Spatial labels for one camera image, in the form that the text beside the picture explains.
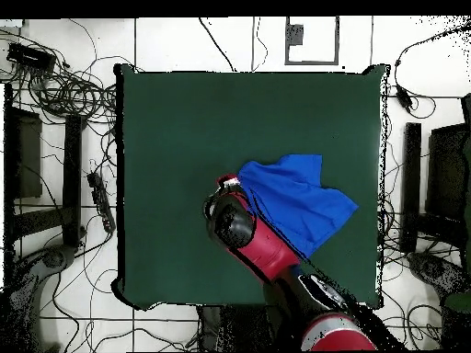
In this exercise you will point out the blue shirt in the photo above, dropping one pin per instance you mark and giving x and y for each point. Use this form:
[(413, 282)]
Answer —
[(294, 206)]

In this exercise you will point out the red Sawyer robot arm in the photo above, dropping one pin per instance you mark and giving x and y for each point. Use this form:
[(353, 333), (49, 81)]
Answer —
[(265, 246)]

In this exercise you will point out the dark green table cloth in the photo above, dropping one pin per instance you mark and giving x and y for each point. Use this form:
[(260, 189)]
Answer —
[(176, 147)]

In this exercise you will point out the black power strip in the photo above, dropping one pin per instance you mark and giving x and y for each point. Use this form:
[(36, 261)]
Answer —
[(101, 202)]

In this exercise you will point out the small dark grey square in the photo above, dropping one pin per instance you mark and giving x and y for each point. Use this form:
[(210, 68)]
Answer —
[(295, 35)]

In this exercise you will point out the grey stand base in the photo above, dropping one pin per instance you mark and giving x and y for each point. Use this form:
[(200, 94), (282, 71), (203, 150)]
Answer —
[(434, 268), (55, 257)]

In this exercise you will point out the black power adapter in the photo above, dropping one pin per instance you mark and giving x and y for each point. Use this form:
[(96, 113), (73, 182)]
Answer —
[(403, 98)]

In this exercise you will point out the black electronics box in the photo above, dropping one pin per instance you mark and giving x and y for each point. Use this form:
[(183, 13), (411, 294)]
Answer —
[(31, 57)]

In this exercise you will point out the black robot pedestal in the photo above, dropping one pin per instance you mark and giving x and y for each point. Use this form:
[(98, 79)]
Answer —
[(228, 327)]

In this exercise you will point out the black metal stand frame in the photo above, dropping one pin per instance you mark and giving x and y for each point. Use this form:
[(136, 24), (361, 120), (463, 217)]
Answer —
[(412, 184), (71, 165)]

